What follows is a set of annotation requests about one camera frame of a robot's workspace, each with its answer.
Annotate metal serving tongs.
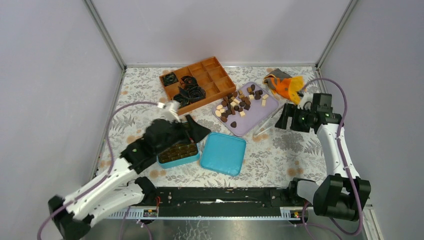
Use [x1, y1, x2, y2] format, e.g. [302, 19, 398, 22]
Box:
[252, 106, 283, 137]

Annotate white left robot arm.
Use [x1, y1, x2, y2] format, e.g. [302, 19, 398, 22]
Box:
[48, 114, 211, 240]

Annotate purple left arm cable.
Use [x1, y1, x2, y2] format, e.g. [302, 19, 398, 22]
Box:
[36, 100, 160, 240]

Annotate wooden compartment tray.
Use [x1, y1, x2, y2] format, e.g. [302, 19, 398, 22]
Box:
[159, 56, 236, 115]

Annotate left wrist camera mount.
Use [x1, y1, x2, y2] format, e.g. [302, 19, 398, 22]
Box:
[157, 100, 181, 123]

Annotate rolled dark floral tie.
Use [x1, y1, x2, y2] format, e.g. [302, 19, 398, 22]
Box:
[161, 72, 179, 87]

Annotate rolled dark patterned tie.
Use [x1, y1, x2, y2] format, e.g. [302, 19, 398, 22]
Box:
[178, 86, 206, 103]

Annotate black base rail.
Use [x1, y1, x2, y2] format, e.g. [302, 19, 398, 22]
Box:
[137, 187, 306, 219]

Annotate teal box lid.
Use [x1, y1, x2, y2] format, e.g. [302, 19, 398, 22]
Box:
[199, 132, 247, 177]

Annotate lavender plastic tray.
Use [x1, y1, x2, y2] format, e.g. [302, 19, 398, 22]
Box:
[211, 82, 279, 137]

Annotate teal chocolate box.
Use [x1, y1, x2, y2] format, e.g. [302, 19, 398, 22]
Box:
[157, 143, 201, 169]

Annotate pile of assorted chocolates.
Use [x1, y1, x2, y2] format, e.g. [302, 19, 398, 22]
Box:
[214, 83, 271, 123]

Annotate orange grey cloth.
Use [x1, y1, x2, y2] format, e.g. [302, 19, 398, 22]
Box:
[263, 68, 305, 105]

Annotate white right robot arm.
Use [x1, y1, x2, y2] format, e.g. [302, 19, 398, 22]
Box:
[275, 93, 371, 222]

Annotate rolled dark green tie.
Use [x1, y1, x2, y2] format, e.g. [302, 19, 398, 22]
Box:
[172, 93, 191, 108]

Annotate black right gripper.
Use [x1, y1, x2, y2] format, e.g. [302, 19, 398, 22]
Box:
[274, 103, 313, 134]

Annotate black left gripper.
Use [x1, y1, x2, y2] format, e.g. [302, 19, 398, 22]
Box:
[155, 114, 211, 156]

